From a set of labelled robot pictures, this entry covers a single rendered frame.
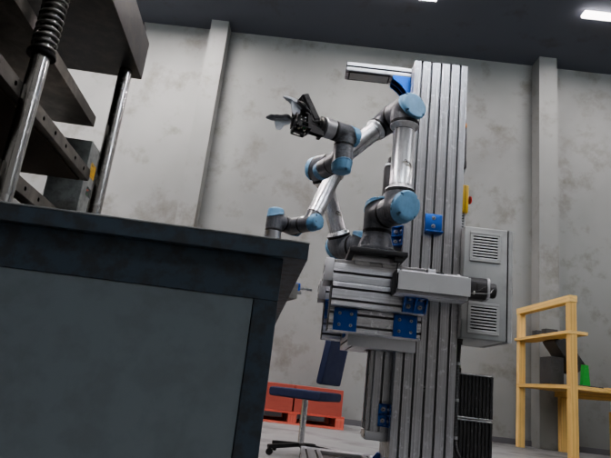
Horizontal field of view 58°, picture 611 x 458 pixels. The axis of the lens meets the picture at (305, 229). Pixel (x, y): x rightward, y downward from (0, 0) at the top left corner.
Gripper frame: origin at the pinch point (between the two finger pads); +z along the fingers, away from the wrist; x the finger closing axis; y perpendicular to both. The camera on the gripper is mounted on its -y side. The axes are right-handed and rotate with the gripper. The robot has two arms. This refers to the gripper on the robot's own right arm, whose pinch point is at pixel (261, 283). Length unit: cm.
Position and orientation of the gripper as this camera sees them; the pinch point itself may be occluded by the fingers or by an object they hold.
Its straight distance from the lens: 243.4
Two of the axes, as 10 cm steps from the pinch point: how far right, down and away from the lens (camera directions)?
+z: -1.1, 9.6, -2.7
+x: -1.0, 2.6, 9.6
